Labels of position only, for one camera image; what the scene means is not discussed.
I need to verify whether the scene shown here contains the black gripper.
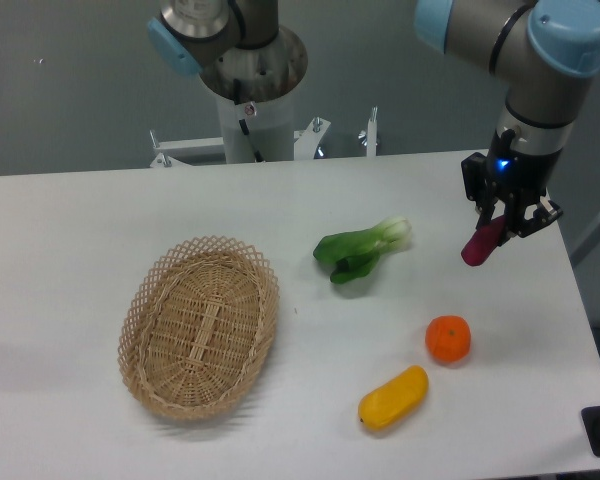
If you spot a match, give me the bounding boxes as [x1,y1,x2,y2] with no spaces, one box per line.
[461,128,562,246]

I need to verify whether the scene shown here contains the purple sweet potato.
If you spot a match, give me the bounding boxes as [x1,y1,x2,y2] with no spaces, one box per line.
[461,216,506,267]

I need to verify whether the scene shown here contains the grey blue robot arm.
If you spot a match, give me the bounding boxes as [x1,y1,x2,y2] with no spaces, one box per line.
[147,1,600,247]

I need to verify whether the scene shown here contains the oval woven wicker basket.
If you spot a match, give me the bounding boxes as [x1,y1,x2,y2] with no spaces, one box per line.
[118,236,279,421]

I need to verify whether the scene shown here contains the orange tangerine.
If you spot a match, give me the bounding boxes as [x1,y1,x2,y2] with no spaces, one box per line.
[425,315,472,363]

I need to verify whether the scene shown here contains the green bok choy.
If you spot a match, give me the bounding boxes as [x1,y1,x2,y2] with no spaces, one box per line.
[312,216,412,285]

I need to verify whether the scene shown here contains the yellow mango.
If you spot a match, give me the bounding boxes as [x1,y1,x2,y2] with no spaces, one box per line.
[358,365,429,431]

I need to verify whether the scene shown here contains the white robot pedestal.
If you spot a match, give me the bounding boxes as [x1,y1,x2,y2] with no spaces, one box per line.
[216,94,295,164]

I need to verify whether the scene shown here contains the black cable on pedestal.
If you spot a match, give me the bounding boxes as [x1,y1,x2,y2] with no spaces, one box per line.
[232,79,265,164]

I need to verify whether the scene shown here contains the white metal mounting frame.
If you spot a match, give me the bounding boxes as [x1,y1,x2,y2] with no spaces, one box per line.
[148,106,381,168]

